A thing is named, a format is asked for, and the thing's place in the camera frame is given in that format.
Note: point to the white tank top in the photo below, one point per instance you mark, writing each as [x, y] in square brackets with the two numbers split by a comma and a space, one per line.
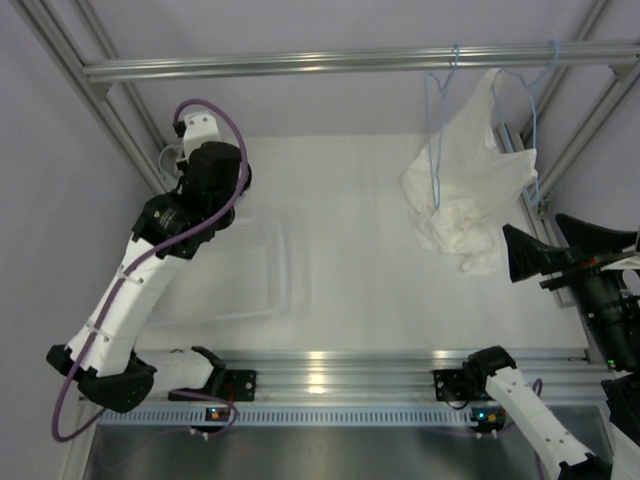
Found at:
[460, 181]

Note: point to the aluminium frame post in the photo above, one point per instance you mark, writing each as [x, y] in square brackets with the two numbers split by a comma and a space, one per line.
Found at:
[73, 36]
[579, 101]

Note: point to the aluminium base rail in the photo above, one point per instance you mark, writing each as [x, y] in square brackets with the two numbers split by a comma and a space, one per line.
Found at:
[401, 376]

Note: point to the perforated cable duct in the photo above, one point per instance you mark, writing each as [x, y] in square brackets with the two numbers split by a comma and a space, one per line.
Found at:
[258, 416]

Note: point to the right aluminium frame post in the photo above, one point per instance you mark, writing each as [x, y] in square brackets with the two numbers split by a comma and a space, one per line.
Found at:
[579, 101]

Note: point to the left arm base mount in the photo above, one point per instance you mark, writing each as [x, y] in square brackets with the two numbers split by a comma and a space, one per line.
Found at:
[229, 385]

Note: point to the left aluminium frame post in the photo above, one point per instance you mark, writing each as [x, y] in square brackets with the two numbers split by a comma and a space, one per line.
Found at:
[73, 36]

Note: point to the white plastic basket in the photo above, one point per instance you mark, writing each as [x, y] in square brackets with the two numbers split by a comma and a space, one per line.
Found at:
[258, 269]

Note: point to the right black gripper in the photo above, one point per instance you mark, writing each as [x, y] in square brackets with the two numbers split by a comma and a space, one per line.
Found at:
[593, 249]

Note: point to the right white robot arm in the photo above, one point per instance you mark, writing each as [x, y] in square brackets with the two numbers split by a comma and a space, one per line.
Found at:
[493, 375]

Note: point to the light blue wire hanger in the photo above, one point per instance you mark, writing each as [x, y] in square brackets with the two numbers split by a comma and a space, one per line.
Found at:
[435, 99]

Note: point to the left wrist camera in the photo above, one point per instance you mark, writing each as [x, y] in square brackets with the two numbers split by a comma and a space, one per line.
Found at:
[196, 129]

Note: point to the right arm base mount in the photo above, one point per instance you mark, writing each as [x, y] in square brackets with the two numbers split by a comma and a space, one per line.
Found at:
[451, 385]

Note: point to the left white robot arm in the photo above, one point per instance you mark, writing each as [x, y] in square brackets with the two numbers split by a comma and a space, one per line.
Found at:
[107, 369]

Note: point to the aluminium hanging rail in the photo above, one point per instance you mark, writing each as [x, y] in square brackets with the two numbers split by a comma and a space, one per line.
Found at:
[545, 54]

